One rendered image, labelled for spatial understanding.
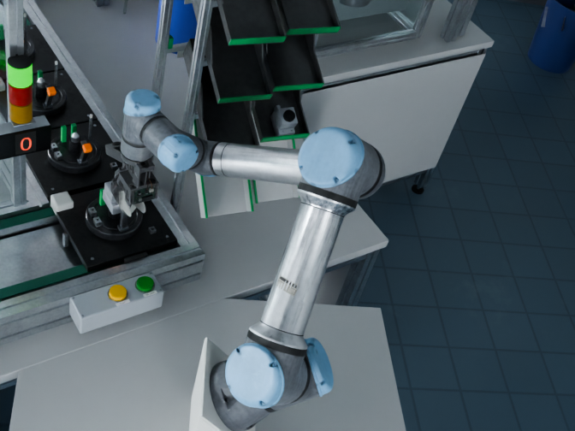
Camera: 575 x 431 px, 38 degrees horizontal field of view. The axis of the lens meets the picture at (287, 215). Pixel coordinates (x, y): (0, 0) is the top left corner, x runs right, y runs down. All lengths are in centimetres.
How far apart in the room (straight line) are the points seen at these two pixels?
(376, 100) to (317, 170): 177
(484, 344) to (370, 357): 139
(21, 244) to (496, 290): 220
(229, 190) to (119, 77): 75
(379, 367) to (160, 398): 56
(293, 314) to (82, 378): 64
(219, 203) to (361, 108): 118
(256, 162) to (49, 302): 59
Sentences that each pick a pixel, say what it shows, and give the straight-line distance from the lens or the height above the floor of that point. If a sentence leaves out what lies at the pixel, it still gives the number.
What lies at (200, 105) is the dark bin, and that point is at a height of 127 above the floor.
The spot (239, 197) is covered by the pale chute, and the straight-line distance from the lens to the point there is 220.
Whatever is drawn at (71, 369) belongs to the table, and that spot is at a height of 86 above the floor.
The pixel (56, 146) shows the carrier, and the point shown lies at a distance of 229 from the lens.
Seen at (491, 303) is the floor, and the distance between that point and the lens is 366.
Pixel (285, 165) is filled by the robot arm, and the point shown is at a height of 141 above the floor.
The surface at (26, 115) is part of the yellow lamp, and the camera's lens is 195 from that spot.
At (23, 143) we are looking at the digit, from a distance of 200.
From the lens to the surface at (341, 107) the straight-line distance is 315.
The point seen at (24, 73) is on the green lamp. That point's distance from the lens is 188.
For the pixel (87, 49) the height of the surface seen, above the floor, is 86.
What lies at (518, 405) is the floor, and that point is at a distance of 338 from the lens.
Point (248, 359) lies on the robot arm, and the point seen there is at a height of 128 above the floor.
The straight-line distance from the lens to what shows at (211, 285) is 219.
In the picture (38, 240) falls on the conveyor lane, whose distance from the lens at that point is 217.
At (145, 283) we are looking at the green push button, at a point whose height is 97.
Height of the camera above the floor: 253
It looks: 44 degrees down
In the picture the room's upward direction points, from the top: 16 degrees clockwise
